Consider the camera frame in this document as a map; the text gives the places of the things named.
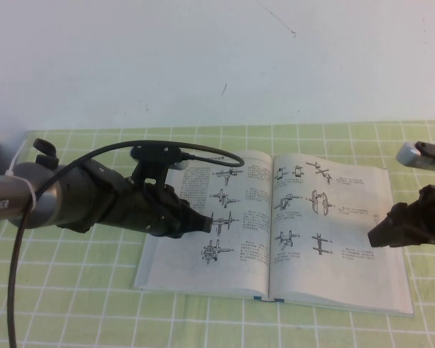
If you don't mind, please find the black cable clip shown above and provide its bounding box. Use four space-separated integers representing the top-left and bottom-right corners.
33 138 58 168

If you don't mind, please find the green white checked tablecloth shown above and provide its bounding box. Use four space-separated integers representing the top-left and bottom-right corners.
0 121 435 348

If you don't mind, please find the white cable with tie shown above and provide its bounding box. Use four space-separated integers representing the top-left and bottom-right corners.
6 141 38 215

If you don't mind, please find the black camera cable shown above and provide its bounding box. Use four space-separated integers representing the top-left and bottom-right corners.
6 139 246 348

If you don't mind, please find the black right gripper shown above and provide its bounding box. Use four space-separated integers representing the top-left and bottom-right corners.
367 179 435 249

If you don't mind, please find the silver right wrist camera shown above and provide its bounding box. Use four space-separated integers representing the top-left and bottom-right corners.
395 141 435 172

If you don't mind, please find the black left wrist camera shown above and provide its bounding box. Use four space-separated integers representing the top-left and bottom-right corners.
129 143 190 191

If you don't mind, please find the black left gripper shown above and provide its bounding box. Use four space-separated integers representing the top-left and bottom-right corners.
104 180 215 240

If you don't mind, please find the technical book with diagrams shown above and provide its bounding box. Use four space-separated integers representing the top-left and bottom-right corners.
132 149 415 317

